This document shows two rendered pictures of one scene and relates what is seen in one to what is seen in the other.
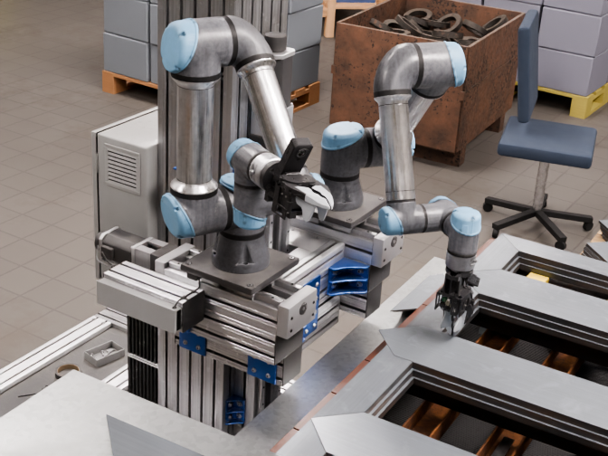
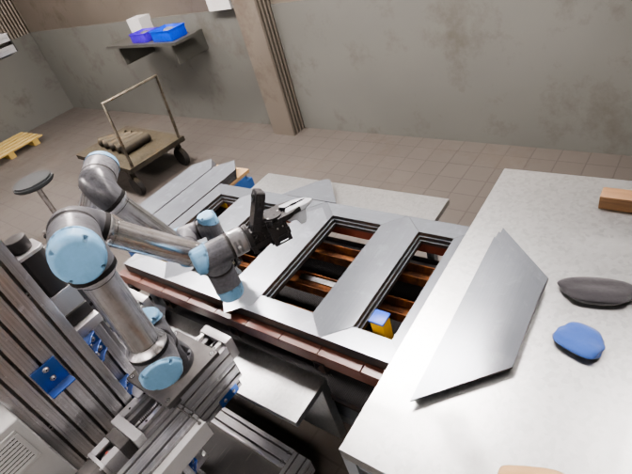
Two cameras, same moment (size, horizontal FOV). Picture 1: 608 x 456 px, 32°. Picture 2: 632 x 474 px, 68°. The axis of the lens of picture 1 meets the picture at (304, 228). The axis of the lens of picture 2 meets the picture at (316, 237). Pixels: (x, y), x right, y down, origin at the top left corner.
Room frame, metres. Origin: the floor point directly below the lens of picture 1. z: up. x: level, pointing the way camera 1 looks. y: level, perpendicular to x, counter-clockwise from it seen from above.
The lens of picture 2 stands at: (1.60, 1.03, 2.14)
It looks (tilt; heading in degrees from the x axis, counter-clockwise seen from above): 36 degrees down; 286
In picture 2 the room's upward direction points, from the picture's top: 17 degrees counter-clockwise
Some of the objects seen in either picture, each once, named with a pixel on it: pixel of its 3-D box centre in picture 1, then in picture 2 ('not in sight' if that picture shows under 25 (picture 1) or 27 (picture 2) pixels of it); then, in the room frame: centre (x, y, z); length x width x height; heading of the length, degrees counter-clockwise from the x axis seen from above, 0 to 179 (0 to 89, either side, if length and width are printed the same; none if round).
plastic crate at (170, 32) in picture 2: not in sight; (168, 32); (3.95, -4.12, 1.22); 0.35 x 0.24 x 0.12; 149
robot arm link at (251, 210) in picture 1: (256, 201); (224, 277); (2.15, 0.11, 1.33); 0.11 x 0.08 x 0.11; 124
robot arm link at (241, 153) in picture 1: (251, 161); (213, 255); (2.14, 0.12, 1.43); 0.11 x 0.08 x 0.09; 34
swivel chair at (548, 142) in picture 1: (546, 130); not in sight; (5.07, -1.19, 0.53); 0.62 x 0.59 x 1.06; 54
